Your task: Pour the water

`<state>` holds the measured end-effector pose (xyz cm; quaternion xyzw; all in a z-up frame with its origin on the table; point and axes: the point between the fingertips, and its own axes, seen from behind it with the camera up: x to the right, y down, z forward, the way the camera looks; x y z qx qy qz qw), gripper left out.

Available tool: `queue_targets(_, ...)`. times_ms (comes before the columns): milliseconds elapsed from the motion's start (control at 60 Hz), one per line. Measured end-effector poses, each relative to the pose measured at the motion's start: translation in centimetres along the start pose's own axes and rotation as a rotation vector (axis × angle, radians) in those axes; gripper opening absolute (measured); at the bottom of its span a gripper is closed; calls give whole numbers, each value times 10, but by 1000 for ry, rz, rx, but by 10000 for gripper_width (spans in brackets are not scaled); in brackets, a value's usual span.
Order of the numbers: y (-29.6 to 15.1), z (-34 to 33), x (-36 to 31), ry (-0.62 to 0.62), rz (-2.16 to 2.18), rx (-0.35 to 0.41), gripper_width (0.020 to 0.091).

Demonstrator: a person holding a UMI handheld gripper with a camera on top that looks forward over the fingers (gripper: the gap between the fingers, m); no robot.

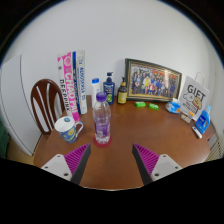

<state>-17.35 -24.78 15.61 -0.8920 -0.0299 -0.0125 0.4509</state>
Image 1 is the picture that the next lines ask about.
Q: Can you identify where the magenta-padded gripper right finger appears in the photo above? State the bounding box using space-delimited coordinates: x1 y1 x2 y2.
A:
132 143 184 186

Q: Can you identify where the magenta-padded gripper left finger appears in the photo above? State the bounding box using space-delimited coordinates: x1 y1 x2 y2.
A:
41 143 92 186

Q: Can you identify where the clear purple-capped water bottle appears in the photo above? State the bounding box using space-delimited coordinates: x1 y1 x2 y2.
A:
92 91 112 145

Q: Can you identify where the blue yellow printed mug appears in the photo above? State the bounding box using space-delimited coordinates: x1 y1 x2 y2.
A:
54 115 85 144

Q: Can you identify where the battery blister pack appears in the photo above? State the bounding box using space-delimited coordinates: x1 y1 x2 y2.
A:
179 111 196 124

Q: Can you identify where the white radiator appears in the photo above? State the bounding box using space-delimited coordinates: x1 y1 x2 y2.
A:
208 131 224 160

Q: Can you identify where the blue detergent bottle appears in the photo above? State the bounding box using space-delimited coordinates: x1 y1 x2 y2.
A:
194 104 212 135

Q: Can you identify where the brown wooden chair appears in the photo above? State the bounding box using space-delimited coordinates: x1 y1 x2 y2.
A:
30 78 67 136

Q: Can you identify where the white printed paper bag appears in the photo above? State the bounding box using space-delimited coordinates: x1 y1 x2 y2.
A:
178 71 212 121

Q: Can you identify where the pink white shuttlecock tube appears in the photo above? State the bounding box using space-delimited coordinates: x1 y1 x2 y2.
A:
56 52 81 124

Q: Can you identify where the amber yellow-label pump bottle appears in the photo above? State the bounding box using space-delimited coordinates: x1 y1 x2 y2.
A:
116 77 129 105

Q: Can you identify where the white blue-capped lotion bottle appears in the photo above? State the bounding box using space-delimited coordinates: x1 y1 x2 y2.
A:
91 77 102 108

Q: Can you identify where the white blue shuttlecock tube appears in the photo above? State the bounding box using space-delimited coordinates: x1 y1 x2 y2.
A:
72 50 89 115

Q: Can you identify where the framed group photo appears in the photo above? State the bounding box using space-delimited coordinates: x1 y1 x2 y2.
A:
124 58 183 102

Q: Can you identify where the dark blue pump bottle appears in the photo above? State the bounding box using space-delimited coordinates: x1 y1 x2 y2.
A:
102 71 116 106

